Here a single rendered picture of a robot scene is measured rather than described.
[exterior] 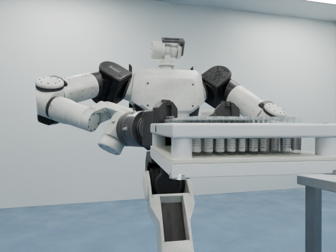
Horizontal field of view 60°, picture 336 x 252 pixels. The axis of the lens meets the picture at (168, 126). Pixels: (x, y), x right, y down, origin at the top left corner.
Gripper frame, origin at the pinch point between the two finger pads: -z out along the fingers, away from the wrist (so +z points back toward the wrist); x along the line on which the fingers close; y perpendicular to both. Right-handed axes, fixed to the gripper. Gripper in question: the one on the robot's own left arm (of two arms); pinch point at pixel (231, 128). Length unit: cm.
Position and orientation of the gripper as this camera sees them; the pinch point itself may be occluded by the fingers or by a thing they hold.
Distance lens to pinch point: 65.2
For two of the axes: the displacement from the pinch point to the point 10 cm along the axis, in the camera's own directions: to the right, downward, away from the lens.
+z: -0.3, 0.2, 10.0
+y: -10.0, 0.1, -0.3
